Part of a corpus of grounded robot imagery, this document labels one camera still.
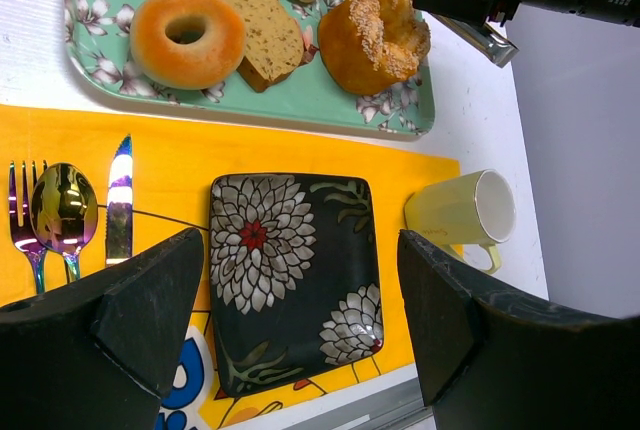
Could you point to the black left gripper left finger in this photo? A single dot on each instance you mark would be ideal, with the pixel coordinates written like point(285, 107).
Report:
point(101, 352)

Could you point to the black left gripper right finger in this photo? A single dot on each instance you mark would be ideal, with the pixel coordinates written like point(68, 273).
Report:
point(491, 356)

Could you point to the brown bread slice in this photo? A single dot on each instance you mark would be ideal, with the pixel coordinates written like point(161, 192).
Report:
point(274, 46)

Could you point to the iridescent fork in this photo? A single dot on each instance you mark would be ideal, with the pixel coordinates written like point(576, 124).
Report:
point(21, 231)

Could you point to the pale yellow mug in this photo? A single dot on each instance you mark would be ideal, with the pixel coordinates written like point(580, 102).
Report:
point(477, 209)

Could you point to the iridescent spoon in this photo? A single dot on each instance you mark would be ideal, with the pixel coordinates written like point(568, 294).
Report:
point(64, 213)

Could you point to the iridescent knife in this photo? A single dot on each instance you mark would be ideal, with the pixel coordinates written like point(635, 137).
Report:
point(119, 226)

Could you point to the black floral square plate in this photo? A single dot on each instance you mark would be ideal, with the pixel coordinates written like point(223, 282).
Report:
point(294, 277)

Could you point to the sugar-topped bundt cake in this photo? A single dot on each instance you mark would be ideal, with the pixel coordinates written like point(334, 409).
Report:
point(369, 45)

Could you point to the orange donut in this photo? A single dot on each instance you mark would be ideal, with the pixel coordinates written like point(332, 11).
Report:
point(187, 44)

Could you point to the green floral tray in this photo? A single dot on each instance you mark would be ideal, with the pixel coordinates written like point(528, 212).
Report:
point(97, 39)

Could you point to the aluminium table frame rail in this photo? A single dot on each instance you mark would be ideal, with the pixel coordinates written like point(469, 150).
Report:
point(391, 401)

